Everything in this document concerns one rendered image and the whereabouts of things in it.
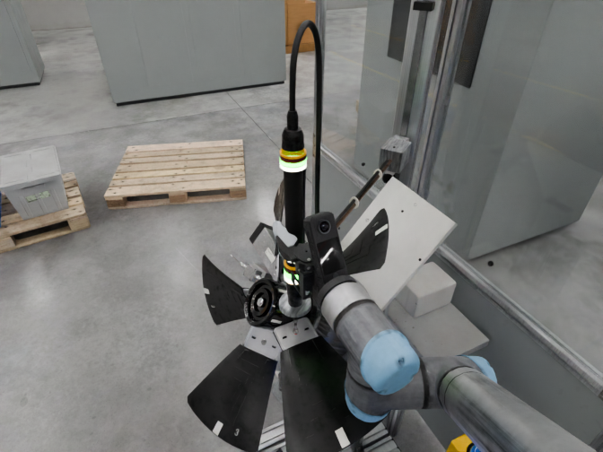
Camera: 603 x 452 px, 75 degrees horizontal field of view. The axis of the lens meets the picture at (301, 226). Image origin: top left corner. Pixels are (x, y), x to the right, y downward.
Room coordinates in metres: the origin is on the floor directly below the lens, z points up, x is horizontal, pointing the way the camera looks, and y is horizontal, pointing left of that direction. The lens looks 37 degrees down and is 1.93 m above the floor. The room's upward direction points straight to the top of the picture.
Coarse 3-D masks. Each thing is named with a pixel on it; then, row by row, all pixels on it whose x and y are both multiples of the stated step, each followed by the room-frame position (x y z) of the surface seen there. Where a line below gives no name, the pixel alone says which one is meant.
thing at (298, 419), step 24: (288, 360) 0.51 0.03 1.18; (312, 360) 0.51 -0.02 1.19; (336, 360) 0.51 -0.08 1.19; (288, 384) 0.46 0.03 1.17; (312, 384) 0.46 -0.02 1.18; (336, 384) 0.46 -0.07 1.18; (288, 408) 0.42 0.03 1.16; (312, 408) 0.41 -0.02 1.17; (336, 408) 0.41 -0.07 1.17; (288, 432) 0.38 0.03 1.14; (312, 432) 0.37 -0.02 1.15; (360, 432) 0.36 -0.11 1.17
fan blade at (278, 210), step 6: (282, 180) 0.96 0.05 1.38; (282, 186) 0.93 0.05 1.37; (282, 192) 0.90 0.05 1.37; (276, 198) 0.97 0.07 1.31; (282, 198) 0.88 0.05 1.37; (282, 204) 0.85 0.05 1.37; (276, 210) 0.94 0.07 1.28; (282, 210) 0.83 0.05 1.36; (276, 216) 0.93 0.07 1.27; (282, 216) 0.82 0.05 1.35; (276, 246) 0.78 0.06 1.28; (276, 252) 0.76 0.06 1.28
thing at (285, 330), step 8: (304, 320) 0.62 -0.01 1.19; (280, 328) 0.59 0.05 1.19; (288, 328) 0.59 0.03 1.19; (304, 328) 0.59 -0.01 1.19; (312, 328) 0.59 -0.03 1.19; (280, 336) 0.57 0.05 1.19; (288, 336) 0.57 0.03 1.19; (296, 336) 0.57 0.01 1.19; (304, 336) 0.57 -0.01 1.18; (312, 336) 0.57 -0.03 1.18; (280, 344) 0.55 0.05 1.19; (288, 344) 0.55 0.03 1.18
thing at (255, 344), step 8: (256, 328) 0.63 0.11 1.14; (248, 336) 0.62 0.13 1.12; (256, 336) 0.62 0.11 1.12; (264, 336) 0.62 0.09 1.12; (272, 336) 0.62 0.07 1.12; (248, 344) 0.61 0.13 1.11; (256, 344) 0.61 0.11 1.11; (272, 344) 0.61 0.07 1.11; (264, 352) 0.60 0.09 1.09; (272, 352) 0.60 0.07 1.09
